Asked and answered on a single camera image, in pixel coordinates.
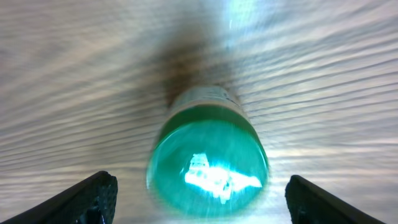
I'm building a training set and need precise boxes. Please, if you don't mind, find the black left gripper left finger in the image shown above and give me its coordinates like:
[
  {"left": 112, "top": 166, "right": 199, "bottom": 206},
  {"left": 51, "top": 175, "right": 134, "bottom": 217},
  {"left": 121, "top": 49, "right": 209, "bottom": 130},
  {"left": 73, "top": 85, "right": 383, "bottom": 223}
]
[{"left": 3, "top": 171, "right": 118, "bottom": 224}]

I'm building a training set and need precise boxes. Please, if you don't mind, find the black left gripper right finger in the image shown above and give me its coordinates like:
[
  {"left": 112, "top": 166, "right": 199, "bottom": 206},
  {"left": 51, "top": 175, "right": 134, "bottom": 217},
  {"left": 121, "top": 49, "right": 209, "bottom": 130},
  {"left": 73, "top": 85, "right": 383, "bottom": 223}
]
[{"left": 285, "top": 175, "right": 383, "bottom": 224}]

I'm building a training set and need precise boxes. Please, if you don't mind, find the green lid jar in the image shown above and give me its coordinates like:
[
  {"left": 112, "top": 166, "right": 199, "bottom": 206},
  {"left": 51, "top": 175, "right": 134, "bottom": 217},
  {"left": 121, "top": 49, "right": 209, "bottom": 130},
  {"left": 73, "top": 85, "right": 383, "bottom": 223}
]
[{"left": 146, "top": 85, "right": 269, "bottom": 218}]

